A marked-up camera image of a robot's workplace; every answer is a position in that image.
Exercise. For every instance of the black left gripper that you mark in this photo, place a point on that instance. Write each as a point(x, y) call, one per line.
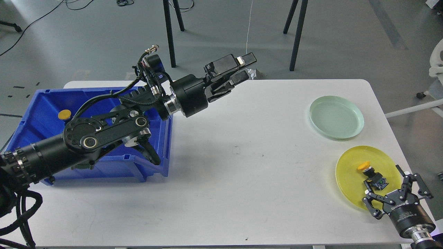
point(194, 94)

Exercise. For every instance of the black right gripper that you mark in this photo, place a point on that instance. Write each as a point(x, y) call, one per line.
point(403, 208)

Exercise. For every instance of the yellow push button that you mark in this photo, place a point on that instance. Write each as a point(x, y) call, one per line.
point(374, 179)
point(64, 115)

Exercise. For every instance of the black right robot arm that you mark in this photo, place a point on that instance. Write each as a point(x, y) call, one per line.
point(417, 243)

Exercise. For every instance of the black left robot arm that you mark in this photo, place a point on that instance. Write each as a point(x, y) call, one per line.
point(107, 121)

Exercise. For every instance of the yellow plate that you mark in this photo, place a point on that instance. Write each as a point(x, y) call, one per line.
point(350, 180)

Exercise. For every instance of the light green plate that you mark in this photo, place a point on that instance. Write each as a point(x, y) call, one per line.
point(335, 117)

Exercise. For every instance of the black tripod legs left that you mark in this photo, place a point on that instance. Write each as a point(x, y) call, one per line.
point(168, 23)

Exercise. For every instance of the black tripod legs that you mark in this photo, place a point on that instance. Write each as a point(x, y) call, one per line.
point(168, 23)
point(300, 25)

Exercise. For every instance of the black tripod legs right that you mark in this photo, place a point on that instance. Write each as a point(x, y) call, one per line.
point(300, 25)

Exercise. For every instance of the white office chair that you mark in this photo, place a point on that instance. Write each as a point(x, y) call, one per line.
point(435, 90)

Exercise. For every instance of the blue plastic bin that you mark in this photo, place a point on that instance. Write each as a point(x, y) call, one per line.
point(41, 121)

